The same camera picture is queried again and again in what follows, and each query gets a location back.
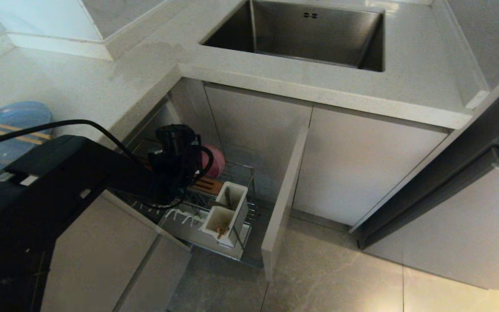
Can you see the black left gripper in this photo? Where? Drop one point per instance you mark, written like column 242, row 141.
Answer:
column 176, row 171

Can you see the pink speckled bowl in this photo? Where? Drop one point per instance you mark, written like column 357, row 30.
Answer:
column 217, row 160

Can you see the beige pull-out cabinet front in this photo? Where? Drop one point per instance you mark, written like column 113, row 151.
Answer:
column 284, row 203

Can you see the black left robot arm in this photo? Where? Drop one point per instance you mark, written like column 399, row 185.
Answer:
column 59, row 182

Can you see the white drip tray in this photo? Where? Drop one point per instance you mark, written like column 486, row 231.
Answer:
column 189, row 234

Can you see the white two-compartment cutlery holder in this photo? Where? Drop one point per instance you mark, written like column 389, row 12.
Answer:
column 228, row 214

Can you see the narrow beige cabinet door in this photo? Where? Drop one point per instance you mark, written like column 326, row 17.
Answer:
column 267, row 121

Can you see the small beige drawer front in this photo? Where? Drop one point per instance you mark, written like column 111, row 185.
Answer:
column 154, row 281

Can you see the large beige drawer front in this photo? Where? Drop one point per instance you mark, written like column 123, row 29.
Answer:
column 102, row 260

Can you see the blue round plate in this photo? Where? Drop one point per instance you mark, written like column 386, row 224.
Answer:
column 20, row 110

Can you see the wide beige cabinet door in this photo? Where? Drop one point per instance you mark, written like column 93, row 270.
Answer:
column 362, row 169

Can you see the stainless steel sink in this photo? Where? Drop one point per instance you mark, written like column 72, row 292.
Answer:
column 314, row 39

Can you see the white appliance front panel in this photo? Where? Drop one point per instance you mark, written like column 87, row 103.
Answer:
column 470, row 229

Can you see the dark grey door frame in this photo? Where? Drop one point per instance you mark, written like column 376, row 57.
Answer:
column 448, row 173

